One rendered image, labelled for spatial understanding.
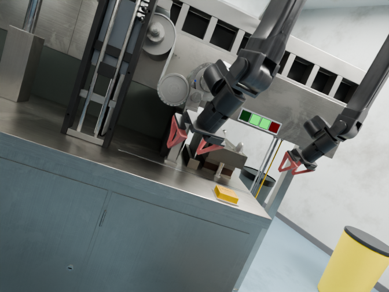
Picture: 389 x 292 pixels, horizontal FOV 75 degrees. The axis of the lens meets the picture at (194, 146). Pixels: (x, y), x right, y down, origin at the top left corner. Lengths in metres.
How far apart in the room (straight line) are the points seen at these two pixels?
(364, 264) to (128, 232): 2.07
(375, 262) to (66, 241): 2.26
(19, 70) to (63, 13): 0.39
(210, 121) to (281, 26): 0.23
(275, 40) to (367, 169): 3.20
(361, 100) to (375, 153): 2.72
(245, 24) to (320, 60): 0.46
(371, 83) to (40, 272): 1.20
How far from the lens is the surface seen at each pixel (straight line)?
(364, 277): 2.65
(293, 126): 1.53
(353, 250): 2.58
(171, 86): 1.01
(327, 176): 3.79
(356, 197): 3.66
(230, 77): 0.53
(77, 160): 0.79
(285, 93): 1.49
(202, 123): 0.57
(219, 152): 1.03
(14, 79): 1.23
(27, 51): 1.20
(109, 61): 0.94
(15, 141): 0.84
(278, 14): 0.55
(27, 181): 0.90
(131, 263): 0.95
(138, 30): 0.94
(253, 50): 0.53
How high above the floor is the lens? 1.17
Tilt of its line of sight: 10 degrees down
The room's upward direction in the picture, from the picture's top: 22 degrees clockwise
